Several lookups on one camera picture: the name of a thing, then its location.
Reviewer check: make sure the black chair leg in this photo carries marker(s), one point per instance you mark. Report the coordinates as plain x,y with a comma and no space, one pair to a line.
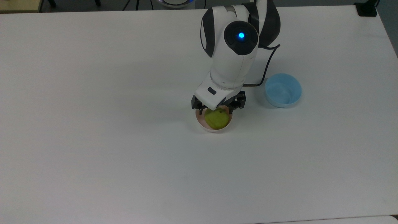
52,3

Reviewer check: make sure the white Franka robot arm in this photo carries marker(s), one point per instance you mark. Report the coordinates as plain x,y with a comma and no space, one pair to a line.
231,53

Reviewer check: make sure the blue plastic bowl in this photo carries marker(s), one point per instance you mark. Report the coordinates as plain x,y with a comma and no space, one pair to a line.
283,90

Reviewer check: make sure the black tripod legs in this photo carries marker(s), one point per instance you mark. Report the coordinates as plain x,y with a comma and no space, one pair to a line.
136,3

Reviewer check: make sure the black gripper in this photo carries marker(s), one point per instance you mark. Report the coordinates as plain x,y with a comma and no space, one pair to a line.
238,100

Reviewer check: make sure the green pear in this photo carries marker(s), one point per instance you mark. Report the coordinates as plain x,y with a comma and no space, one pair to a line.
217,119

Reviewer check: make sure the black table clamp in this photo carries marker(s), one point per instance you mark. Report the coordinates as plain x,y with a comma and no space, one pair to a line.
367,8

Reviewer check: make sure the wooden cabinet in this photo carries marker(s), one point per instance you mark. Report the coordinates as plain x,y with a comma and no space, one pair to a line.
20,5

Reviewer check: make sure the white adjacent table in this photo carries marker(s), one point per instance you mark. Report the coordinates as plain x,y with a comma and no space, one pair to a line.
335,220

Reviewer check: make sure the pink plastic bowl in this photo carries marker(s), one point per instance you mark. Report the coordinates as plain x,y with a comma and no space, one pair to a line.
199,122

